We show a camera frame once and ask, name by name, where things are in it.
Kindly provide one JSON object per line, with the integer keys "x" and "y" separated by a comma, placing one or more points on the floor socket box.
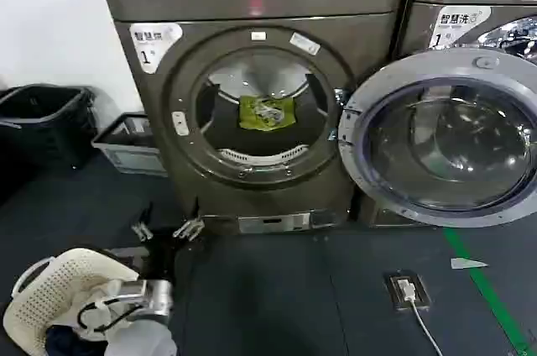
{"x": 394, "y": 295}

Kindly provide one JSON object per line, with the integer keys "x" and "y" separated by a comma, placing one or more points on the round glass dryer door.
{"x": 449, "y": 142}

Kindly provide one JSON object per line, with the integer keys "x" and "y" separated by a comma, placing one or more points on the green floor tape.
{"x": 482, "y": 284}

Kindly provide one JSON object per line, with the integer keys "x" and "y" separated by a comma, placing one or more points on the black plastic bin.
{"x": 40, "y": 125}

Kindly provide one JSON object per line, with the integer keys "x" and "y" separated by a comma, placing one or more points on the white paper scrap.
{"x": 465, "y": 263}

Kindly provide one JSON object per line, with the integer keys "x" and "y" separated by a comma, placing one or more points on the grey plastic crate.
{"x": 130, "y": 150}

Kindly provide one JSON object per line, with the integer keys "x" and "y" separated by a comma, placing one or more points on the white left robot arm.
{"x": 138, "y": 337}

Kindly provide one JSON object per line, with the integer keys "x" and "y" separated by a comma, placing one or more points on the white lint filter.
{"x": 264, "y": 155}

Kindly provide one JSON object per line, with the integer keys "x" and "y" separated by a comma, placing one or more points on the green cloth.
{"x": 266, "y": 112}

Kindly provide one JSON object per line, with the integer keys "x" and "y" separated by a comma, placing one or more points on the grey dryer with coin panel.
{"x": 465, "y": 7}

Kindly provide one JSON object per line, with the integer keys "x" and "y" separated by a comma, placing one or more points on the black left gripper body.
{"x": 163, "y": 257}

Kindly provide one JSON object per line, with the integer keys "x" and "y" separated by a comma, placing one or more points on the white cloth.
{"x": 94, "y": 303}

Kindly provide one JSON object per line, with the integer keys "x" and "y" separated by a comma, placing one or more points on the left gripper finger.
{"x": 189, "y": 228}
{"x": 142, "y": 231}

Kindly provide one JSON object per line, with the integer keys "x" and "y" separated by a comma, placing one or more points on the grey dryer with open drum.
{"x": 268, "y": 3}

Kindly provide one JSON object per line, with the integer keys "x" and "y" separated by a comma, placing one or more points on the dark blue garment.
{"x": 63, "y": 341}

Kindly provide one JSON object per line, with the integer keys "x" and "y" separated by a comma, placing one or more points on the white perforated laundry basket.
{"x": 46, "y": 289}

